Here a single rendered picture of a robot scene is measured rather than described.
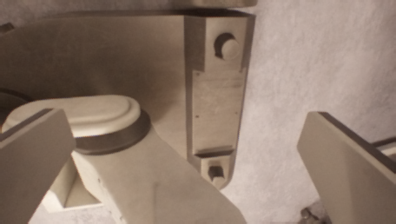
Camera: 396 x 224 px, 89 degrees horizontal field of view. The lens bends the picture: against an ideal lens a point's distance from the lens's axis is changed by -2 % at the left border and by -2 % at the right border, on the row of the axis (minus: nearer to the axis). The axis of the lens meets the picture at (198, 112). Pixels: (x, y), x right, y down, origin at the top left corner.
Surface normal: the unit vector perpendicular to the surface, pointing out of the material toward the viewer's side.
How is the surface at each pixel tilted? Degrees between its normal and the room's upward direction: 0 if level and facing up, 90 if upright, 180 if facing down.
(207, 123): 0
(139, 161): 90
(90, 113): 90
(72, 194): 90
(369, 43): 0
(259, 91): 0
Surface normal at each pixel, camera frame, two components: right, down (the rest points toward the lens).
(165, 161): 0.01, -0.86
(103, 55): 0.19, 0.50
